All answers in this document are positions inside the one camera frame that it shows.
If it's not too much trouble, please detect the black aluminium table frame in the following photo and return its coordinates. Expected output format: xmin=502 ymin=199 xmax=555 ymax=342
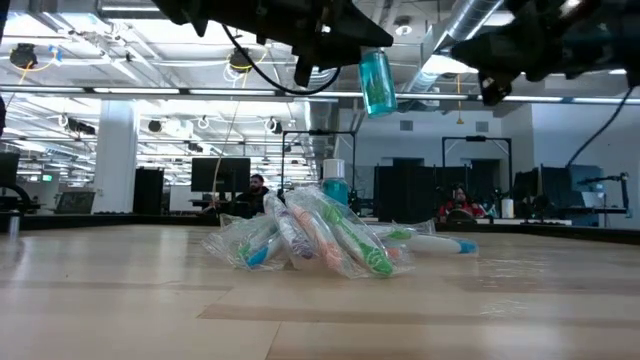
xmin=0 ymin=212 xmax=640 ymax=247

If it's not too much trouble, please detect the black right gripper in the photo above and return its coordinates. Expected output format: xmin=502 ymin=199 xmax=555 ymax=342
xmin=450 ymin=0 xmax=606 ymax=107

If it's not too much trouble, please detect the white toothbrush blue tip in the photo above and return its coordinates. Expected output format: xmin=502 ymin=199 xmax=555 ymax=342
xmin=408 ymin=232 xmax=480 ymax=256

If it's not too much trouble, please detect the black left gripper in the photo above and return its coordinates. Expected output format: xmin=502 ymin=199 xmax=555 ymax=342
xmin=219 ymin=0 xmax=395 ymax=88

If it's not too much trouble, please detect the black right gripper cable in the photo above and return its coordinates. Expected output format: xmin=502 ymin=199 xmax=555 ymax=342
xmin=566 ymin=87 xmax=636 ymax=169

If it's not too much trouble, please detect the teal mouthwash bottle white cap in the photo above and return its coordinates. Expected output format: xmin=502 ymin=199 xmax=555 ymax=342
xmin=321 ymin=158 xmax=350 ymax=207
xmin=357 ymin=47 xmax=399 ymax=120

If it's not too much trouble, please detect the black gantry frame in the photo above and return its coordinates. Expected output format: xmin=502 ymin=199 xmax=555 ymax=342
xmin=281 ymin=129 xmax=357 ymax=211
xmin=441 ymin=135 xmax=514 ymax=211

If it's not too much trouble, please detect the black partition panel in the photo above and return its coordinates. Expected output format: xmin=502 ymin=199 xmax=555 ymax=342
xmin=373 ymin=158 xmax=441 ymax=224

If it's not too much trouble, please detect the black computer monitor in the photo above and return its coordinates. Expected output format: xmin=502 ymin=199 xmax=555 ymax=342
xmin=190 ymin=157 xmax=252 ymax=194

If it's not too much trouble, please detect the silver ventilation duct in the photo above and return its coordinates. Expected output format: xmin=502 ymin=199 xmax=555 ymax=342
xmin=399 ymin=0 xmax=506 ymax=96

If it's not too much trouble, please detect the white pillar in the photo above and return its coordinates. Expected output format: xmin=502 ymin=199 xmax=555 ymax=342
xmin=92 ymin=99 xmax=140 ymax=214

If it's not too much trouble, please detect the black cabinet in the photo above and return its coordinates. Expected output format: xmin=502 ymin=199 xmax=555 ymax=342
xmin=133 ymin=167 xmax=165 ymax=216

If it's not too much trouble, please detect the person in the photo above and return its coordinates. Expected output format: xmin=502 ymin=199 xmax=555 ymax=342
xmin=234 ymin=173 xmax=274 ymax=219
xmin=438 ymin=184 xmax=486 ymax=224

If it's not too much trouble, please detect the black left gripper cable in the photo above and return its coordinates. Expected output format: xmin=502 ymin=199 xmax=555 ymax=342
xmin=221 ymin=23 xmax=343 ymax=97

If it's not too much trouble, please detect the green toothbrush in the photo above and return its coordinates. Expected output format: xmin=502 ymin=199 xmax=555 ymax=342
xmin=299 ymin=185 xmax=416 ymax=279
xmin=367 ymin=219 xmax=437 ymax=242
xmin=202 ymin=214 xmax=276 ymax=269

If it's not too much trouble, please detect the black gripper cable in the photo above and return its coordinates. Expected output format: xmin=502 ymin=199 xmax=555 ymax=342
xmin=566 ymin=87 xmax=636 ymax=169
xmin=221 ymin=23 xmax=343 ymax=97

